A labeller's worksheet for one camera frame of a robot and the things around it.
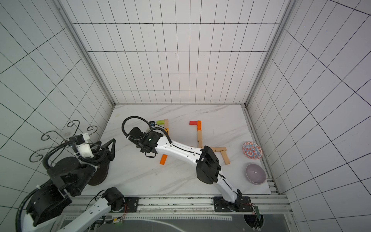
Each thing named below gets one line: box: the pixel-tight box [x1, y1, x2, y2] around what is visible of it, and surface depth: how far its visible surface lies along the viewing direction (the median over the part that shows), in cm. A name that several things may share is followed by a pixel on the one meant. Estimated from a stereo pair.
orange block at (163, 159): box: [159, 153, 168, 166], surface depth 91 cm
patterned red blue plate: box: [242, 141, 263, 160], surface depth 93 cm
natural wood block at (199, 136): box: [197, 130, 203, 142], surface depth 102 cm
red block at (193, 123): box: [189, 120, 198, 126], surface depth 109 cm
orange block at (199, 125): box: [197, 120, 202, 131], surface depth 109 cm
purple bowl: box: [244, 163, 267, 186], surface depth 82 cm
